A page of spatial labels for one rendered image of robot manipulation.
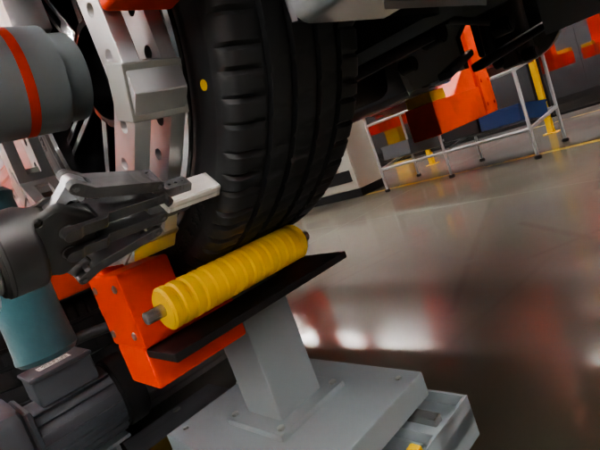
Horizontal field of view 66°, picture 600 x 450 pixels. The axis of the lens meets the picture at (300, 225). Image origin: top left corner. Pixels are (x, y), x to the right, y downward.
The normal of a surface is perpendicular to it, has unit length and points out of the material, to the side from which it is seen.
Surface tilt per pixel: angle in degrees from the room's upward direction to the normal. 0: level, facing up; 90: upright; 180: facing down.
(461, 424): 90
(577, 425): 0
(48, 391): 90
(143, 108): 135
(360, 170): 90
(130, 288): 90
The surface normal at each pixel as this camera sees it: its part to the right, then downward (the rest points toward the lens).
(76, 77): 0.73, 0.18
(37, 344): 0.38, -0.05
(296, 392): 0.66, -0.14
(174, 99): 0.70, 0.56
